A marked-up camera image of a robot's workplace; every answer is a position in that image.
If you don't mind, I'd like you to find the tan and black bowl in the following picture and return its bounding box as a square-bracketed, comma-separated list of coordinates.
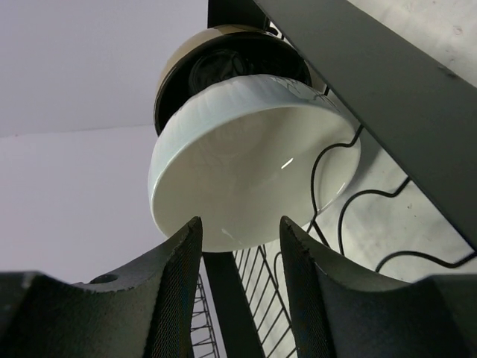
[153, 25, 325, 134]

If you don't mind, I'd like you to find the black wire dish rack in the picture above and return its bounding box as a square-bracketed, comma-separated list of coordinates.
[189, 0, 477, 358]

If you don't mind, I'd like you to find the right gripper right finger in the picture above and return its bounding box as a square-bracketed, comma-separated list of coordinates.
[279, 217, 476, 357]

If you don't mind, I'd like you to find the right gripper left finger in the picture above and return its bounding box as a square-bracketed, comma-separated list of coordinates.
[1, 217, 203, 357]

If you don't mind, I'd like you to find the light blue bowl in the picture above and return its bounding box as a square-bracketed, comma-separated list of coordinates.
[148, 75, 361, 252]

